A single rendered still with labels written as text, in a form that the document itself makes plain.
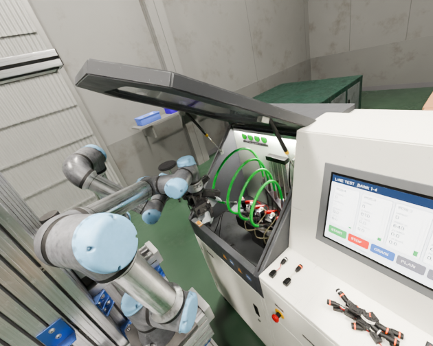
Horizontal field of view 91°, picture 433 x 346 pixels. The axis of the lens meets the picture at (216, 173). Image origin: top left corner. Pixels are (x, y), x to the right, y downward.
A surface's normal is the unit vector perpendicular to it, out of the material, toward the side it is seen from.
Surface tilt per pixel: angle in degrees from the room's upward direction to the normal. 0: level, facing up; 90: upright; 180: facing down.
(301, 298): 0
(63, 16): 90
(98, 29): 90
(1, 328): 90
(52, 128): 90
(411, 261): 76
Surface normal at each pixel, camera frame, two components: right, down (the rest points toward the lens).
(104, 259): 0.89, -0.18
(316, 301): -0.25, -0.85
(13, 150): 0.65, 0.22
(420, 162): -0.81, 0.25
